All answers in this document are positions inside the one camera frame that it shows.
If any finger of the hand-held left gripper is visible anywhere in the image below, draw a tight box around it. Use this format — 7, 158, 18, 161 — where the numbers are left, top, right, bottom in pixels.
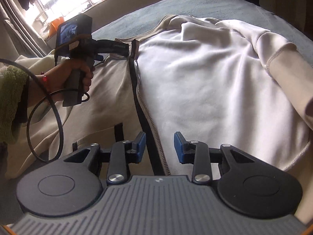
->
95, 38, 130, 61

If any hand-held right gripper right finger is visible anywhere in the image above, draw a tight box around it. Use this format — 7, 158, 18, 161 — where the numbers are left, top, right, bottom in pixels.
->
173, 132, 255, 184

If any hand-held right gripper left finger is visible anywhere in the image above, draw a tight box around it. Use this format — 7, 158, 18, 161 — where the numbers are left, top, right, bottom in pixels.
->
64, 131, 147, 185

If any beige zip jacket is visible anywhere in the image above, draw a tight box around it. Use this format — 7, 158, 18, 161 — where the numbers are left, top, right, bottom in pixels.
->
5, 15, 313, 179

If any person's left forearm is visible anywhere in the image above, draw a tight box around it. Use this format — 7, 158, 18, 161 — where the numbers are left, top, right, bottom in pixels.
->
0, 65, 50, 145

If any person's left hand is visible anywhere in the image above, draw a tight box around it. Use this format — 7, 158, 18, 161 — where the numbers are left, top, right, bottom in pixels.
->
44, 59, 94, 103

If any orange bag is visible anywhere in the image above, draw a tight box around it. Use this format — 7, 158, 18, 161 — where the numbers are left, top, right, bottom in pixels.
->
50, 17, 64, 36

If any grey curtain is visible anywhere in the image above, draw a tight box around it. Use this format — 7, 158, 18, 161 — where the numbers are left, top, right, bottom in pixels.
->
0, 0, 48, 57

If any red bracelet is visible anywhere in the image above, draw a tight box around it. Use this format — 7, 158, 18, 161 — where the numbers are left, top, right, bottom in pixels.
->
40, 71, 49, 91

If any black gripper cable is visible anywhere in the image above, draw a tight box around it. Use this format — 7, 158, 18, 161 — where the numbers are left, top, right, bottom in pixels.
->
0, 58, 90, 162

